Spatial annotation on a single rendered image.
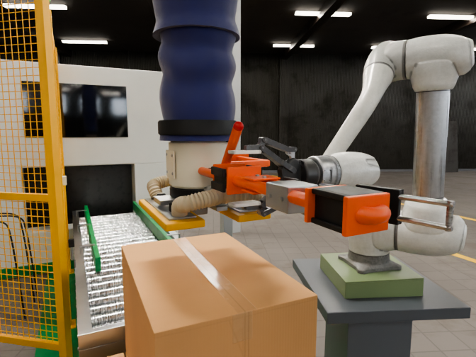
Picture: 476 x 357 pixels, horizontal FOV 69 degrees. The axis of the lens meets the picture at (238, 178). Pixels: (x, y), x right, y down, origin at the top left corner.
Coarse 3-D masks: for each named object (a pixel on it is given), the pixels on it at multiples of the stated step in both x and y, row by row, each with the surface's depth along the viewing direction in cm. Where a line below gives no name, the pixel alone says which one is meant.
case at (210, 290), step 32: (128, 256) 111; (160, 256) 111; (192, 256) 111; (224, 256) 111; (256, 256) 111; (128, 288) 107; (160, 288) 88; (192, 288) 88; (224, 288) 88; (256, 288) 88; (288, 288) 88; (128, 320) 113; (160, 320) 73; (192, 320) 73; (224, 320) 75; (256, 320) 78; (288, 320) 82; (128, 352) 118; (160, 352) 70; (192, 352) 72; (224, 352) 76; (256, 352) 79; (288, 352) 83
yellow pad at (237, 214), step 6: (228, 210) 95; (234, 210) 94; (240, 210) 92; (246, 210) 93; (252, 210) 94; (228, 216) 95; (234, 216) 91; (240, 216) 89; (246, 216) 90; (252, 216) 91; (258, 216) 92; (270, 216) 94
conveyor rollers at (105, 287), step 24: (96, 216) 332; (120, 216) 333; (96, 240) 257; (120, 240) 257; (144, 240) 263; (120, 264) 213; (96, 288) 182; (120, 288) 179; (96, 312) 157; (120, 312) 154
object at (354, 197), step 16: (320, 192) 47; (336, 192) 45; (352, 192) 45; (368, 192) 45; (384, 192) 45; (320, 208) 48; (336, 208) 45; (352, 208) 42; (320, 224) 47; (336, 224) 45; (352, 224) 42; (384, 224) 45
